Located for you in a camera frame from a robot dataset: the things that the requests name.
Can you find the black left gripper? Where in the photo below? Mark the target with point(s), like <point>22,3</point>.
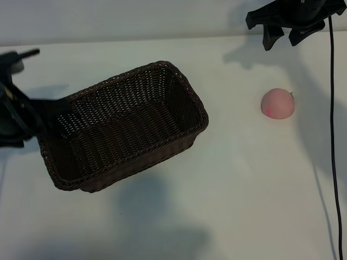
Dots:
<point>6,122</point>

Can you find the dark brown wicker basket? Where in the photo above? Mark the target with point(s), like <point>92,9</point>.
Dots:
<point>122,122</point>

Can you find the pink peach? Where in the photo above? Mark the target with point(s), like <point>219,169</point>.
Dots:
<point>277,104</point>

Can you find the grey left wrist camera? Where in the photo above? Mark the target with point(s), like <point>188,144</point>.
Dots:
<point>19,66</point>

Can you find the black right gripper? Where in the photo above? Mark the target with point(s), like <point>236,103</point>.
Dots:
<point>292,12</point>

